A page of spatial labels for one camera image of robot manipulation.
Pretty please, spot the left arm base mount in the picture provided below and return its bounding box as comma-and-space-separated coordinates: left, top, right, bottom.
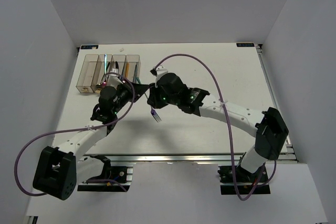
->
77, 155, 133, 193

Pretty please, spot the rainbow green fork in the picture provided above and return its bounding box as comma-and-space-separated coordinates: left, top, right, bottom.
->
136, 77, 161, 122

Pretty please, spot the black spoon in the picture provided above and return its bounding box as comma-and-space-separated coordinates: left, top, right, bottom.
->
96, 62, 110, 90

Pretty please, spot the right blue table label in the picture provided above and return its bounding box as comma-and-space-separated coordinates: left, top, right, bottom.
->
236, 42, 255, 47

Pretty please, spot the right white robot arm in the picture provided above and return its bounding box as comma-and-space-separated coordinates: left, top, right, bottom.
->
148, 73, 289, 182

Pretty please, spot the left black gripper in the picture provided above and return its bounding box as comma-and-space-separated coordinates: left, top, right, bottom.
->
111, 78, 148, 114

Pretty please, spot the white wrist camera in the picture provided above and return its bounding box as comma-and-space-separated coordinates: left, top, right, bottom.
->
107, 68, 124, 88
150, 65, 169, 88

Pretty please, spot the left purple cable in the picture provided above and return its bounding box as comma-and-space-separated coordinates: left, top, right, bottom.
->
14, 71, 136, 196

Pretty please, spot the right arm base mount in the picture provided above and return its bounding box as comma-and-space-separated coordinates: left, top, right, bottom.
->
217, 165, 271, 195

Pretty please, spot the clear drawer container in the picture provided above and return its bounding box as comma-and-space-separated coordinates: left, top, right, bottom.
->
76, 54, 99, 93
126, 55, 141, 83
104, 55, 127, 76
91, 54, 105, 93

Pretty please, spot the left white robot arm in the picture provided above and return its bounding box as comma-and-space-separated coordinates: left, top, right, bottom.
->
33, 82, 150, 200

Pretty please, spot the left blue table label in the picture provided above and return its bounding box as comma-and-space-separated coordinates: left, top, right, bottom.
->
80, 45, 99, 50

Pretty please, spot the blue table label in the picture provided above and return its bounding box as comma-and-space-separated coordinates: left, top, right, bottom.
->
80, 45, 99, 50
236, 42, 255, 47

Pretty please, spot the gold chopstick slanted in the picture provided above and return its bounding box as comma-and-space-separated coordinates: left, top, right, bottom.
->
124, 62, 129, 78

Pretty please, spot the rainbow purple spoon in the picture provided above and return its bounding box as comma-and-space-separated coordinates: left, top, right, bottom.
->
100, 54, 107, 87

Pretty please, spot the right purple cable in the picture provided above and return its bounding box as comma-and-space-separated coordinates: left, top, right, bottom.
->
153, 54, 277, 201

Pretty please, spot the purple cable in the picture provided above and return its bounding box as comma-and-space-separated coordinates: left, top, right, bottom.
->
153, 54, 277, 201
14, 71, 136, 196

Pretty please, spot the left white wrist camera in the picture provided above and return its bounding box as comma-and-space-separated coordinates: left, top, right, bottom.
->
107, 68, 124, 88

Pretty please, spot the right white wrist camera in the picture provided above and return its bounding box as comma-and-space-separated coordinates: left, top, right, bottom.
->
150, 65, 169, 88

